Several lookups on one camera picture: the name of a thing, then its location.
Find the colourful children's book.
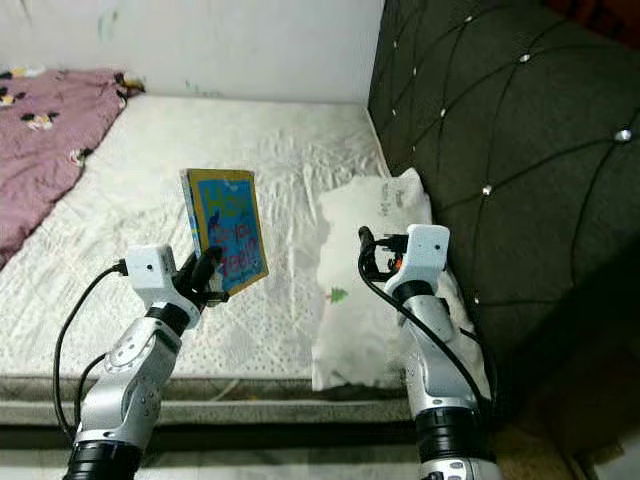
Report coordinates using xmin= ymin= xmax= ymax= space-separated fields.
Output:
xmin=181 ymin=168 xmax=269 ymax=296

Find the white pillow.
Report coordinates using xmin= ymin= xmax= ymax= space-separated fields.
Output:
xmin=310 ymin=168 xmax=491 ymax=393

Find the white quilted mattress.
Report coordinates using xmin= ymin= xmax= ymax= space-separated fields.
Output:
xmin=0 ymin=95 xmax=461 ymax=379

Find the black tufted headboard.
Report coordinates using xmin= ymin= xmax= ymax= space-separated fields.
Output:
xmin=368 ymin=0 xmax=640 ymax=401

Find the pink mouse-print blanket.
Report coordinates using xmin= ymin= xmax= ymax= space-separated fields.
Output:
xmin=0 ymin=68 xmax=146 ymax=266

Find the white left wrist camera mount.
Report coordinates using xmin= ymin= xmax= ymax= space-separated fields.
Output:
xmin=125 ymin=245 xmax=199 ymax=326

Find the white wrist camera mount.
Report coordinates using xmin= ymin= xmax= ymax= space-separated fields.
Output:
xmin=400 ymin=224 xmax=451 ymax=299
xmin=125 ymin=245 xmax=199 ymax=326

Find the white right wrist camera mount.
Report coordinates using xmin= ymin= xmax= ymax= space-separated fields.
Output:
xmin=400 ymin=224 xmax=451 ymax=299

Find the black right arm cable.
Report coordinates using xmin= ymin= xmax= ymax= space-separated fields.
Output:
xmin=357 ymin=240 xmax=496 ymax=411

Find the dark bed frame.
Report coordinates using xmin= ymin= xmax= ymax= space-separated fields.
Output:
xmin=0 ymin=375 xmax=491 ymax=431

